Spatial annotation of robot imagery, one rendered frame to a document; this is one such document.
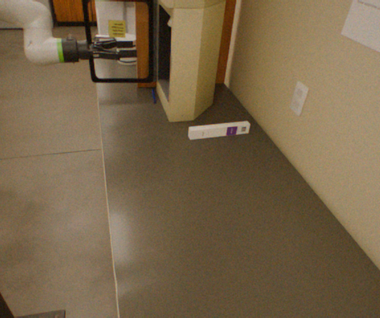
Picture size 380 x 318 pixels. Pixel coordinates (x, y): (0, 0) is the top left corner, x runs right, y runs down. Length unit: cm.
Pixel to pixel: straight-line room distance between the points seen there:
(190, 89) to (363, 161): 71
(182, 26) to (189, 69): 17
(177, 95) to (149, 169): 37
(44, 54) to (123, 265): 84
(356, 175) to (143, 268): 68
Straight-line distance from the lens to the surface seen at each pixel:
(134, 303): 81
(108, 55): 129
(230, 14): 170
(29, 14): 136
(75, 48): 132
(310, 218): 107
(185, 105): 137
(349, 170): 108
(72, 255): 209
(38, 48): 133
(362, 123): 102
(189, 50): 127
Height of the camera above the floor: 166
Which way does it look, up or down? 37 degrees down
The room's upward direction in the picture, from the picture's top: 5 degrees clockwise
